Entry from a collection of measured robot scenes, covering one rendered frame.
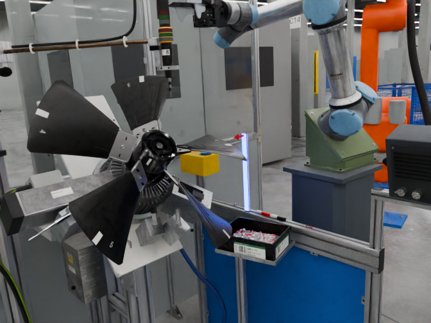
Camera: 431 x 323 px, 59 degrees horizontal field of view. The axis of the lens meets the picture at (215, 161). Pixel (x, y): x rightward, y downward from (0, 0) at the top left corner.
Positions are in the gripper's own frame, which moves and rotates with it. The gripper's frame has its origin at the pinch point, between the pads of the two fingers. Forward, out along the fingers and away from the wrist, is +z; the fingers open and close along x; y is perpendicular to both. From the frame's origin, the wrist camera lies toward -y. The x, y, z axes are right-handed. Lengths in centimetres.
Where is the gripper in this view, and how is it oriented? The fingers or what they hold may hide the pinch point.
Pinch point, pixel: (179, 1)
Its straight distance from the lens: 132.3
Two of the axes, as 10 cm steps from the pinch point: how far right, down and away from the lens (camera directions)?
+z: -7.3, 1.9, -6.6
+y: 0.4, 9.7, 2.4
